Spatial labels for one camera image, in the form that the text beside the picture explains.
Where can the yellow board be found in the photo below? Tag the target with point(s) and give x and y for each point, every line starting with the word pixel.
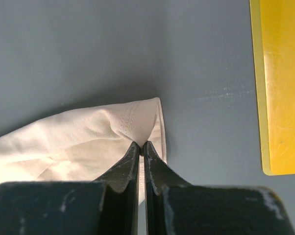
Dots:
pixel 273 36

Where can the beige t-shirt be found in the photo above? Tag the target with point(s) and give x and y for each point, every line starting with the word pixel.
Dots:
pixel 80 144

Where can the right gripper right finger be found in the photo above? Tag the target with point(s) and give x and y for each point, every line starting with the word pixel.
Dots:
pixel 176 207

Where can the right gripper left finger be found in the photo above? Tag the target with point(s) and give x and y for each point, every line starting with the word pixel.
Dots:
pixel 107 205

